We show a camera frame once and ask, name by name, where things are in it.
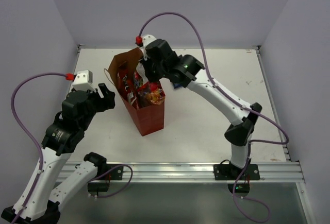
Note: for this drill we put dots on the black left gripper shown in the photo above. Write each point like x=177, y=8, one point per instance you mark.
x=100, y=99

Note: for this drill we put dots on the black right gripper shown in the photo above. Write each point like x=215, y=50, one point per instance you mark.
x=150, y=76

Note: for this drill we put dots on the blue Kettle potato chips bag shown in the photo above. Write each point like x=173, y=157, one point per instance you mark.
x=176, y=85

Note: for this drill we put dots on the red patterned snack bag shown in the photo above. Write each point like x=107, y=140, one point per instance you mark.
x=149, y=93

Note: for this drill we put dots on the red brown paper bag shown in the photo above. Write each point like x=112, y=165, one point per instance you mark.
x=147, y=119

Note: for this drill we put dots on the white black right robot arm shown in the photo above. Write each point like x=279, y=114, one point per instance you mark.
x=193, y=76

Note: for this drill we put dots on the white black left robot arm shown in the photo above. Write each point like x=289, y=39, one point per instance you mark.
x=43, y=200

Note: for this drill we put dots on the red Doritos chip bag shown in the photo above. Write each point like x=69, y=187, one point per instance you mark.
x=125, y=86

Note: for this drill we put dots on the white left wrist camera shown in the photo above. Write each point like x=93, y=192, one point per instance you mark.
x=83, y=81

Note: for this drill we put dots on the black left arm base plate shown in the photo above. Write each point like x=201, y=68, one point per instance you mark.
x=109, y=172

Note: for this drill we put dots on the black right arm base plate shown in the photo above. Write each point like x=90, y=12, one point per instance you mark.
x=227, y=171

